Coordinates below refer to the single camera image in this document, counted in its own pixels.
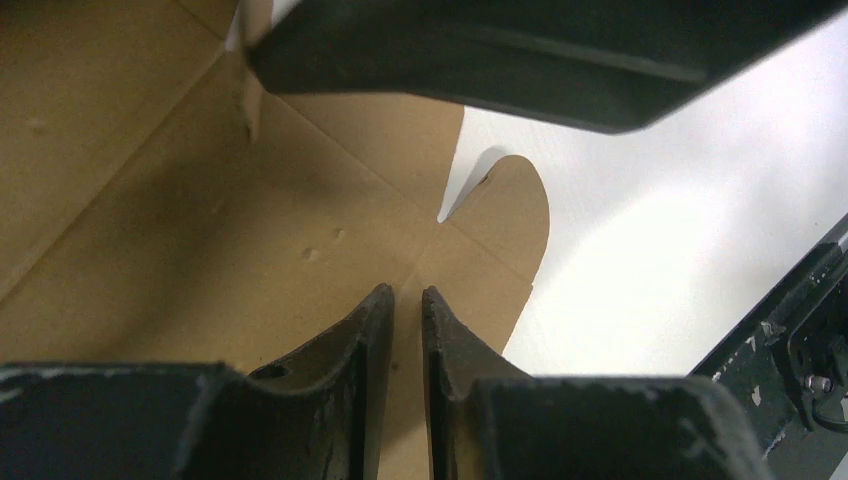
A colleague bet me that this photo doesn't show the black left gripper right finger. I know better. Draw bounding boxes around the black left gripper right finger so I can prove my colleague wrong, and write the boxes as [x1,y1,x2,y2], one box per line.
[421,287,771,479]

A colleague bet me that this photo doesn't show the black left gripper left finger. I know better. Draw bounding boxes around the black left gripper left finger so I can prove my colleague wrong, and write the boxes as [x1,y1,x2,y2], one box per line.
[1,284,394,479]

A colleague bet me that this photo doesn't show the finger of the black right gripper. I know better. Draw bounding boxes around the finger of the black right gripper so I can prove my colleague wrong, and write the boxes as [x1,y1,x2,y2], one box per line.
[248,1,847,134]

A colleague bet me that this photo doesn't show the brown cardboard box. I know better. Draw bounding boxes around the brown cardboard box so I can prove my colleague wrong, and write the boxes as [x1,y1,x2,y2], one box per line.
[1,1,549,479]

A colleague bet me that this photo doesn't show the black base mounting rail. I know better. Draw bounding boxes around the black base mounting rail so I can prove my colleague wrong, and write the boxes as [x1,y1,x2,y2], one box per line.
[692,218,847,479]

